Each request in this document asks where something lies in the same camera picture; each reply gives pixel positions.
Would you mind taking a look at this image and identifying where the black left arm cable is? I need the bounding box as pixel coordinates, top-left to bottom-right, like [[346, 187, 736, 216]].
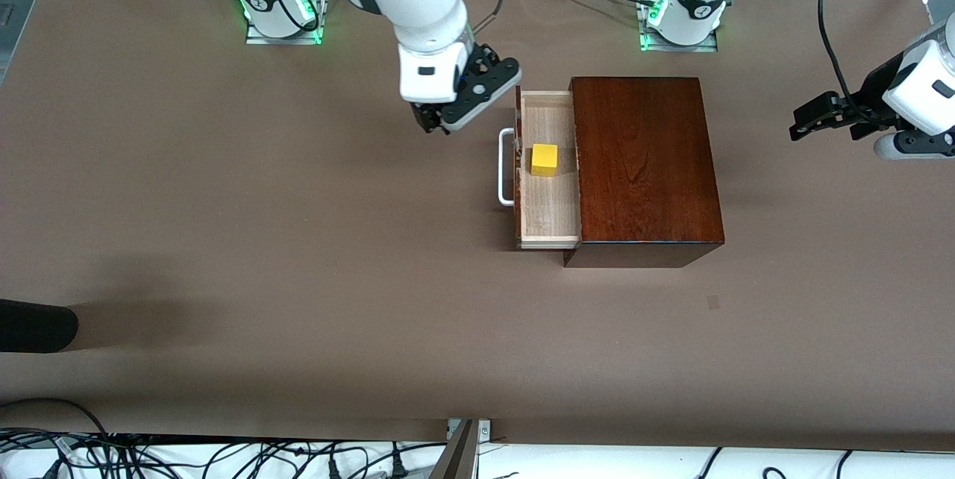
[[818, 0, 877, 122]]

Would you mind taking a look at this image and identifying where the black floor cable with plug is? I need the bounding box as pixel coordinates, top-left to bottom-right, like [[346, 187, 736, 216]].
[[328, 442, 422, 479]]

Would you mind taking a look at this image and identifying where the white metal drawer handle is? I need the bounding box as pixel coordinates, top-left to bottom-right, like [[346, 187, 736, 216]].
[[498, 128, 517, 207]]

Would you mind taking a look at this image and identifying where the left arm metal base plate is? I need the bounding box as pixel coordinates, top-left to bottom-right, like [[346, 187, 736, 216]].
[[639, 0, 719, 53]]

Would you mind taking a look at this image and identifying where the black looped floor cable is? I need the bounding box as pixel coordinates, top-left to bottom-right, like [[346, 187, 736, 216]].
[[0, 398, 113, 441]]

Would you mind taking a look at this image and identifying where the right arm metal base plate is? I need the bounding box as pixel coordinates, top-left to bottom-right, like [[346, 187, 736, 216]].
[[246, 0, 329, 46]]

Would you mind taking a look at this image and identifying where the dark brown wooden cabinet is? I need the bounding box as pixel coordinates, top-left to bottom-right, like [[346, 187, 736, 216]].
[[563, 77, 725, 269]]

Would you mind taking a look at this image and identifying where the light wood drawer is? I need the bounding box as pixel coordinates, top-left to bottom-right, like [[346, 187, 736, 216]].
[[515, 86, 583, 250]]

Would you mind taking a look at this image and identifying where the silver metal bracket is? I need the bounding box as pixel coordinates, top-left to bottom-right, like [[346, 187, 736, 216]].
[[448, 419, 492, 444]]

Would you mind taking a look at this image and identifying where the dark metal beam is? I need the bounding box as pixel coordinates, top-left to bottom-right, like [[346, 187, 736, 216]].
[[428, 420, 480, 479]]

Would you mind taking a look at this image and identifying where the black ribbed cylinder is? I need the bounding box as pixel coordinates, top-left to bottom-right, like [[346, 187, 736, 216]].
[[0, 298, 79, 354]]

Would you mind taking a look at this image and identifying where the yellow cube block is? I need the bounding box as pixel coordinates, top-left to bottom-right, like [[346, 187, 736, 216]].
[[530, 143, 560, 178]]

